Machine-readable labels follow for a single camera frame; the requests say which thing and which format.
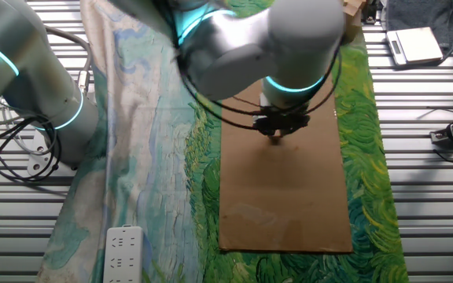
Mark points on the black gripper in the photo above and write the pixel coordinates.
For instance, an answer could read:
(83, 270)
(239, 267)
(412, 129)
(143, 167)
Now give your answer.
(285, 122)

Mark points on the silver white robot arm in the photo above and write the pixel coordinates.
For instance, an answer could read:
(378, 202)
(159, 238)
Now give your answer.
(305, 39)

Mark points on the brown cardboard sheet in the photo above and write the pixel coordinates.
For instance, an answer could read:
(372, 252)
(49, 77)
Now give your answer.
(281, 204)

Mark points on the painted landscape print cloth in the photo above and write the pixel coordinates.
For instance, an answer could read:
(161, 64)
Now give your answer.
(152, 177)

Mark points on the white digital scale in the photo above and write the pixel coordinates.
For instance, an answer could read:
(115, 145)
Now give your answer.
(419, 45)

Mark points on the dark grey towel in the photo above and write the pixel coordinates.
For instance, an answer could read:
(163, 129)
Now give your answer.
(427, 13)

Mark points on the white power strip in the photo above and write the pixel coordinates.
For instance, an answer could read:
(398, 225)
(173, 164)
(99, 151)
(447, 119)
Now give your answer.
(123, 255)

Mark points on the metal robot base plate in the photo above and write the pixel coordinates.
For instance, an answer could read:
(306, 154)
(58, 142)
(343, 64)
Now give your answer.
(37, 163)

